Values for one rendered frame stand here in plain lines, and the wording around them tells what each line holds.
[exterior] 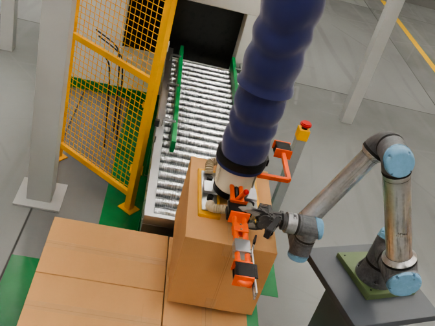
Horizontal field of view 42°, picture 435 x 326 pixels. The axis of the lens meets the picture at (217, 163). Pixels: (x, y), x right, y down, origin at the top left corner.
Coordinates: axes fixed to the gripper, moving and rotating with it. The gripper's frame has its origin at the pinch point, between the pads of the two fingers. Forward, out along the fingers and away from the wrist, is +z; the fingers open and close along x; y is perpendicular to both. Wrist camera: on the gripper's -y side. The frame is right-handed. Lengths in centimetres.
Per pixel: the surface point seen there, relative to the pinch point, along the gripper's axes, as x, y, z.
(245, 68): 55, 22, 12
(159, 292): -58, 7, 22
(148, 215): -52, 53, 32
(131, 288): -59, 6, 35
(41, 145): -69, 121, 102
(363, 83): -62, 335, -165
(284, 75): 58, 15, -2
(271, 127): 32.9, 19.5, -5.6
